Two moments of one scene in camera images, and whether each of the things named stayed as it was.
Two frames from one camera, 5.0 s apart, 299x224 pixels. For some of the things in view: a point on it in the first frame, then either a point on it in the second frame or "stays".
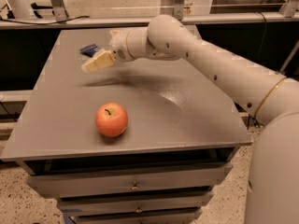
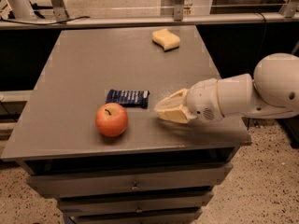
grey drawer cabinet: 181,137 stays
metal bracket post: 178,1 stays
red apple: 111,119 stays
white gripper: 119,46 → 202,101
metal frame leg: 58,3 stays
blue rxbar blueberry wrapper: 90,49 → 128,97
